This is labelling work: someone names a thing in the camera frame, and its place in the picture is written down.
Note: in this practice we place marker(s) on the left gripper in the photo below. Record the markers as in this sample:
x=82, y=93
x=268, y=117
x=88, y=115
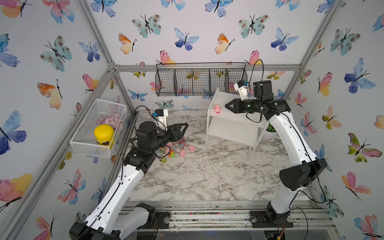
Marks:
x=175, y=136

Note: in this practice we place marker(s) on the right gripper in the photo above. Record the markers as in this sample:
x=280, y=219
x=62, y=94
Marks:
x=238, y=108

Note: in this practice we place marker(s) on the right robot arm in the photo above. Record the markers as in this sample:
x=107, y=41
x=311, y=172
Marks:
x=306, y=166

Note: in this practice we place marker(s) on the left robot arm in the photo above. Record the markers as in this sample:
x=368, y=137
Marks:
x=103, y=223

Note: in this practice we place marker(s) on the pink toy car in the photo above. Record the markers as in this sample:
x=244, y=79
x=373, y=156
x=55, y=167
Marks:
x=181, y=144

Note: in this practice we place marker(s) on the white two-tier shelf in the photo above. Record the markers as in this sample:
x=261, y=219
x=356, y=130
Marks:
x=239, y=128

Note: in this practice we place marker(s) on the orange green toy car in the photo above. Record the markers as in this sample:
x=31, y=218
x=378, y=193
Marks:
x=171, y=154

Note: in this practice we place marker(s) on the potted plant with flowers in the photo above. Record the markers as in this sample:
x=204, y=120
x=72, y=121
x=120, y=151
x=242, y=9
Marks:
x=270, y=133

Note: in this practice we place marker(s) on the pink round chips pile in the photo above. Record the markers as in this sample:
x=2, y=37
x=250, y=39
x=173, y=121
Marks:
x=114, y=121

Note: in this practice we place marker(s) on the yellow lidded jar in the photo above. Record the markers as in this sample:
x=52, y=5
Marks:
x=104, y=135

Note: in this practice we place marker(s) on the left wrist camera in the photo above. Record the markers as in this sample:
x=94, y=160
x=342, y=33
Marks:
x=161, y=116

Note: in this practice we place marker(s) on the black wire wall basket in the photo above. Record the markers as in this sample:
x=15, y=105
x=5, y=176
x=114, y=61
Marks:
x=198, y=79

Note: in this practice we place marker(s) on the white mesh wall basket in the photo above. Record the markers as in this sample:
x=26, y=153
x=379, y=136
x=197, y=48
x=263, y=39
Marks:
x=83, y=141

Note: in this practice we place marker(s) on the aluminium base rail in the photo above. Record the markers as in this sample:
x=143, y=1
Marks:
x=309, y=221

